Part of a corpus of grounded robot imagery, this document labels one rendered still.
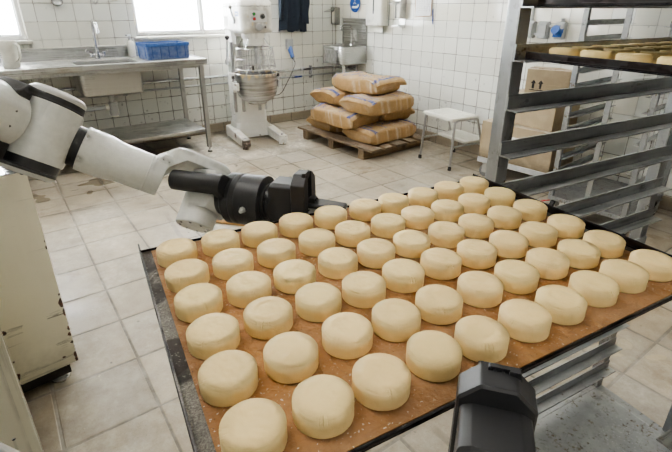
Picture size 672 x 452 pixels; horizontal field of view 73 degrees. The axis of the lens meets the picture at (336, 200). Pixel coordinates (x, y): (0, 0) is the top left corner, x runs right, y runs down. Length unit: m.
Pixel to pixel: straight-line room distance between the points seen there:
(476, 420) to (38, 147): 0.65
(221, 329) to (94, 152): 0.42
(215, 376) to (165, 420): 1.42
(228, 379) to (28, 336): 1.57
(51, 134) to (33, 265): 1.10
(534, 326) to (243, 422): 0.28
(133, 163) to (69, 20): 4.23
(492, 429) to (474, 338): 0.12
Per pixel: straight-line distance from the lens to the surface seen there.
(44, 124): 0.77
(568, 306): 0.54
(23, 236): 1.79
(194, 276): 0.55
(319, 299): 0.49
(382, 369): 0.42
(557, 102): 1.05
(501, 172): 0.98
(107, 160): 0.80
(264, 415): 0.38
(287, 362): 0.42
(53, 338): 1.98
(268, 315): 0.48
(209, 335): 0.46
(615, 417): 1.77
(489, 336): 0.47
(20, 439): 1.27
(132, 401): 1.94
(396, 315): 0.47
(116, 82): 4.45
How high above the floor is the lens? 1.31
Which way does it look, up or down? 23 degrees down
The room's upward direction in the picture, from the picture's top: straight up
